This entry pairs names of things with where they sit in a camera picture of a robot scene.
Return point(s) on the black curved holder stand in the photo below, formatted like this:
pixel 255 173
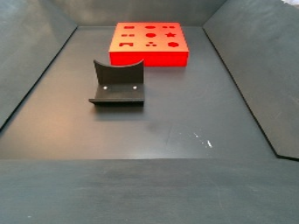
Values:
pixel 119 78

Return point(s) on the red shape sorter box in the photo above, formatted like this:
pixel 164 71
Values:
pixel 153 42

